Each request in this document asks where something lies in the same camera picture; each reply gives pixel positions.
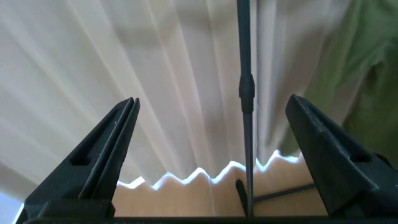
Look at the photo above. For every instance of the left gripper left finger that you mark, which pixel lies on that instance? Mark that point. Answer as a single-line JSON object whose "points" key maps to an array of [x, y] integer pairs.
{"points": [[62, 189]]}

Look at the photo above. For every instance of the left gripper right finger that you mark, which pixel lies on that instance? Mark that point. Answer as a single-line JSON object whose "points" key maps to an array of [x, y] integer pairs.
{"points": [[342, 174]]}

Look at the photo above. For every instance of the green long-sleeved shirt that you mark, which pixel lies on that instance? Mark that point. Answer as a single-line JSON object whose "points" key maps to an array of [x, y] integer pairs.
{"points": [[373, 46]]}

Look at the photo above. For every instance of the black clothes rack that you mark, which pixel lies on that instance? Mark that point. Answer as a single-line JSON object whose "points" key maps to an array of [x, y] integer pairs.
{"points": [[246, 90]]}

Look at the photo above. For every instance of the beige curtain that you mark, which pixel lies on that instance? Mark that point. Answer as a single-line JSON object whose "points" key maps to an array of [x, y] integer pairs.
{"points": [[93, 46]]}

